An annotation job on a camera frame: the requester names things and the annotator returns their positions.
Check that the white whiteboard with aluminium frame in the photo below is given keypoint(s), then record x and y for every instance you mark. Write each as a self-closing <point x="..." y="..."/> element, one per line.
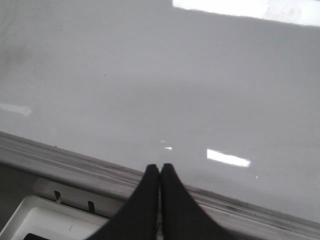
<point x="227" y="91"/>

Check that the white plastic marker tray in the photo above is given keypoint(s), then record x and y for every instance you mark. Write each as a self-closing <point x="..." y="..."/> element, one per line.
<point x="59" y="212"/>

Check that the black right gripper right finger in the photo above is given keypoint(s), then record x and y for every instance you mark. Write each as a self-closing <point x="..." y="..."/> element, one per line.
<point x="183" y="218"/>

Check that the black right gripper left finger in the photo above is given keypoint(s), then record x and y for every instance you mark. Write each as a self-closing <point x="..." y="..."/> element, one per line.
<point x="137" y="218"/>

